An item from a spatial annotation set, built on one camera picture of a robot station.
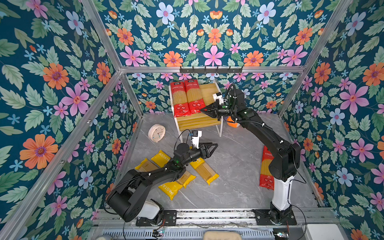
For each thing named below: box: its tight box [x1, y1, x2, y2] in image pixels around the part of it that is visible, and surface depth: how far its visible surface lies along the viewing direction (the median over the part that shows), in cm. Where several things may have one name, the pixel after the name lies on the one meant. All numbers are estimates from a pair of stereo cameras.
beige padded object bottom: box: [203, 230, 242, 240], surface depth 67 cm
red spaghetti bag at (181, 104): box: [170, 81, 192, 118], surface depth 80 cm
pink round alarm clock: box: [148, 124, 166, 143], surface depth 100 cm
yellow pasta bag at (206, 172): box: [189, 157, 220, 186], surface depth 90 cm
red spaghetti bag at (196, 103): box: [184, 79, 206, 114], surface depth 81 cm
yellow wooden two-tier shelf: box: [199, 81, 223, 109], surface depth 84 cm
